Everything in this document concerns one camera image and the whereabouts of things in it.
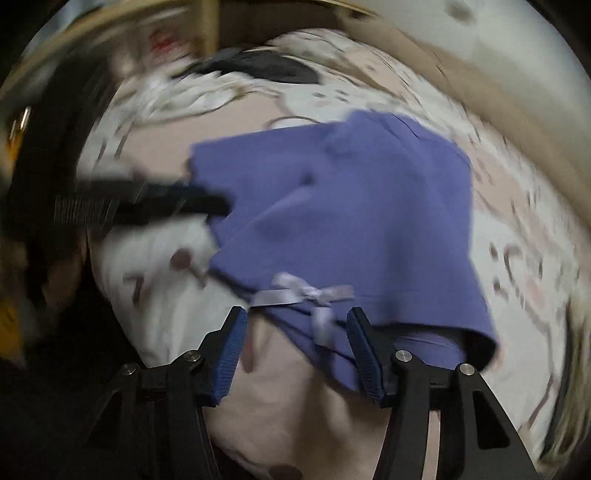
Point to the bear print bed sheet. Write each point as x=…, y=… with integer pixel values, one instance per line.
x=508, y=221

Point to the dark grey garment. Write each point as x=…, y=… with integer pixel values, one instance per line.
x=263, y=67

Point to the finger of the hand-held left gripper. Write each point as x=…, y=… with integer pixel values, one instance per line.
x=184, y=203

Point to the purple garment with bow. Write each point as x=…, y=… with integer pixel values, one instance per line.
x=351, y=207

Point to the white crumpled garment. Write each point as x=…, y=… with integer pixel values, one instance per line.
x=184, y=97

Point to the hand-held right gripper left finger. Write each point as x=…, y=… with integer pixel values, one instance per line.
x=228, y=355

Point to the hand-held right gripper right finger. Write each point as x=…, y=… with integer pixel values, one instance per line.
x=364, y=355

